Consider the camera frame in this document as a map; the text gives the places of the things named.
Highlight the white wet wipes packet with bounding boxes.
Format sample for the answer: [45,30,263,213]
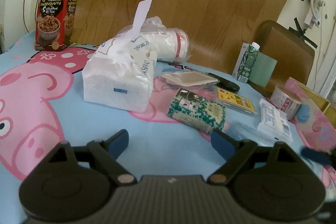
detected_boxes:
[257,98,293,143]

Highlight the yellow card packet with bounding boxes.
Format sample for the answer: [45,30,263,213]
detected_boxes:
[215,88,257,114]

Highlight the pink cardboard storage box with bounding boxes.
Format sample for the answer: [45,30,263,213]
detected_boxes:
[285,78,335,151]

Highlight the blue round lid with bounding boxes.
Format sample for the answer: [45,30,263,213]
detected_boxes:
[295,104,310,123]

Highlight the green floral patterned box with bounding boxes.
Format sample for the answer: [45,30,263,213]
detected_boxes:
[167,88,226,134]

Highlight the blue pig cartoon tablecloth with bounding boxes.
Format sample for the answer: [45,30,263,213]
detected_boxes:
[0,29,336,224]

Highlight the white tissue pack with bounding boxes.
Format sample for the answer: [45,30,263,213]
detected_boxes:
[82,0,158,113]

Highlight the brown wooden chair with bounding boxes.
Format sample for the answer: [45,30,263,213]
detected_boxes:
[248,20,315,97]

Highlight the green white drink carton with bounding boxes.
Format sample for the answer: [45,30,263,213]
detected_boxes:
[232,42,260,84]

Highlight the white cup stack in bag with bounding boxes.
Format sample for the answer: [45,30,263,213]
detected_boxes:
[141,16,190,63]

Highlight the red snack box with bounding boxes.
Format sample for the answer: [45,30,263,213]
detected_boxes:
[35,0,78,52]

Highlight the white wall charger with cables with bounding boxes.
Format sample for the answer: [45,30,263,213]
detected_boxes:
[289,0,325,49]

